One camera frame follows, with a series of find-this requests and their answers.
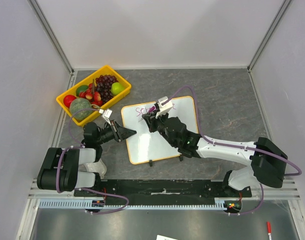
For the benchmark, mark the green lime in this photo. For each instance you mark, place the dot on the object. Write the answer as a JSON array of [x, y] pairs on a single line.
[[81, 91]]

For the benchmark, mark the light green apple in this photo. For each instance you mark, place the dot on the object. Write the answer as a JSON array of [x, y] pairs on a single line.
[[116, 88]]

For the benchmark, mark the red cherry bunch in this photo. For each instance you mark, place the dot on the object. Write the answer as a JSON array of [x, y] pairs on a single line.
[[93, 95]]

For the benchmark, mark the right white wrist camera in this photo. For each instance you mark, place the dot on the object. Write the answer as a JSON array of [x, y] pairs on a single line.
[[162, 106]]

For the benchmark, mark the green netted melon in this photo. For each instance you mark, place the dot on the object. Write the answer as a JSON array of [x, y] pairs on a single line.
[[80, 108]]

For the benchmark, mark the red pen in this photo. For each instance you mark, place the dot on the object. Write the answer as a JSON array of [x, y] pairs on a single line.
[[269, 230]]

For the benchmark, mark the yellow plastic fruit bin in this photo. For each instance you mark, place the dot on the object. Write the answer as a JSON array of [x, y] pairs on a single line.
[[91, 79]]

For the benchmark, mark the white whiteboard eraser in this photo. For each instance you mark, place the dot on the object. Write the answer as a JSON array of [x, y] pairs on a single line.
[[94, 167]]

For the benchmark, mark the white slotted cable duct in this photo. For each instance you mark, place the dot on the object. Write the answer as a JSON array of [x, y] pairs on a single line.
[[219, 205]]

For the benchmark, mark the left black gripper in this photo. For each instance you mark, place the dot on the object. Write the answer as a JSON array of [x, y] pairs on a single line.
[[120, 133]]

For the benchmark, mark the yellow-framed whiteboard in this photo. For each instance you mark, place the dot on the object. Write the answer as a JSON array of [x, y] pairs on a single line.
[[147, 146]]

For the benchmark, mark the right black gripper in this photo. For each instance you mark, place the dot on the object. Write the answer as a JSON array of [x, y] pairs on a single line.
[[152, 121]]

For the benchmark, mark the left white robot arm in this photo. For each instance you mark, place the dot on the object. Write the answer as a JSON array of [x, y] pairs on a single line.
[[60, 168]]

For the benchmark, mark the purple whiteboard marker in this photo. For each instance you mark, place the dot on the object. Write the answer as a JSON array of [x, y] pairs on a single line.
[[151, 110]]

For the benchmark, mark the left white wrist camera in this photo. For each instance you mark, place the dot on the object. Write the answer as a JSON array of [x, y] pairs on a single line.
[[105, 114]]

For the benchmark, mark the dark purple grape bunch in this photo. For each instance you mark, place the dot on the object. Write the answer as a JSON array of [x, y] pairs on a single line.
[[104, 85]]

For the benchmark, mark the white paper sheet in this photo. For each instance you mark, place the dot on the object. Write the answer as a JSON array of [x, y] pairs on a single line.
[[161, 237]]

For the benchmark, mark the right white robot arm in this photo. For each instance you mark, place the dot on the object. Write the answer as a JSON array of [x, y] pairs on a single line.
[[263, 161]]

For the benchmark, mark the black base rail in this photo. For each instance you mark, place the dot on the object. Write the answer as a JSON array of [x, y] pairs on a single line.
[[170, 192]]

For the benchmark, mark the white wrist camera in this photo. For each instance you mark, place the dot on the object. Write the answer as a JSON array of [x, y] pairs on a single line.
[[162, 106], [105, 114]]

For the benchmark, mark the red apple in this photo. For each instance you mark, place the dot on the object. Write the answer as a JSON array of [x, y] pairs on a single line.
[[68, 99]]

